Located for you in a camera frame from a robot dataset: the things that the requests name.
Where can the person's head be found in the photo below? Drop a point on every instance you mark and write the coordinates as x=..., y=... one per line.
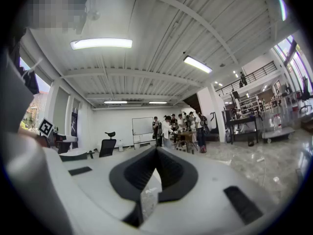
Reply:
x=53, y=8

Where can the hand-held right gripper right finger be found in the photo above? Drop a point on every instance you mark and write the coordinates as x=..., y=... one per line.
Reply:
x=210, y=177

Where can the window with outdoor view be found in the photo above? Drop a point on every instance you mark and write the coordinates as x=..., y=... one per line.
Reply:
x=41, y=99

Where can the brown wooden table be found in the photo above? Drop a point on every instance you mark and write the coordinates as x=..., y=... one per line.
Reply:
x=185, y=134

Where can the large clear water bottle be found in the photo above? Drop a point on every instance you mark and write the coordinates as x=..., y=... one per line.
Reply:
x=277, y=124

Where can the black waste bin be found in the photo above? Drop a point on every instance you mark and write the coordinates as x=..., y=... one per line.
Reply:
x=251, y=141

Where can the tall black swivel chair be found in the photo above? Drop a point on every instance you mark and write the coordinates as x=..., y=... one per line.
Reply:
x=305, y=94

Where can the large glass window wall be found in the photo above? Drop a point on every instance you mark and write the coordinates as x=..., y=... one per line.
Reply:
x=284, y=48

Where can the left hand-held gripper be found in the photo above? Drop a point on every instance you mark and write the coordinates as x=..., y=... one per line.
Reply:
x=45, y=127

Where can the grey platform cart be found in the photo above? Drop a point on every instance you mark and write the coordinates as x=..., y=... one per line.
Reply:
x=281, y=132

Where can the brown wooden steps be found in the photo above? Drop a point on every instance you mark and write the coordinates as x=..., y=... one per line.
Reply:
x=306, y=125

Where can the black metal workbench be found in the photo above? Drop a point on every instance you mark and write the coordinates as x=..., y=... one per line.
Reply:
x=242, y=121

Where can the black office chair with headrest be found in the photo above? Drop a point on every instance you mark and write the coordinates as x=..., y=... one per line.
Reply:
x=107, y=147

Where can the brown wooden staircase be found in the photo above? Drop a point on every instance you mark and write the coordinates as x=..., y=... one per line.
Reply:
x=194, y=103

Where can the white support column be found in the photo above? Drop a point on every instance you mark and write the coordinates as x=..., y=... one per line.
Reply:
x=218, y=121

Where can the white whiteboard on stand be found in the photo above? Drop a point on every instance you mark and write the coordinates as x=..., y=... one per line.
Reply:
x=142, y=125

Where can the black treadmill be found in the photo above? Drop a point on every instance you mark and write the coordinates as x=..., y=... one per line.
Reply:
x=214, y=137

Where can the black mezzanine railing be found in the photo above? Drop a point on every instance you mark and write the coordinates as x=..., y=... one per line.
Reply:
x=259, y=69

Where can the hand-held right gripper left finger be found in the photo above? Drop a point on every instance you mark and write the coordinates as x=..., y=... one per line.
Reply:
x=93, y=180

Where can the long ceiling light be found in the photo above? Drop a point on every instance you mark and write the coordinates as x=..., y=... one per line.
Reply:
x=115, y=102
x=101, y=43
x=198, y=63
x=158, y=102

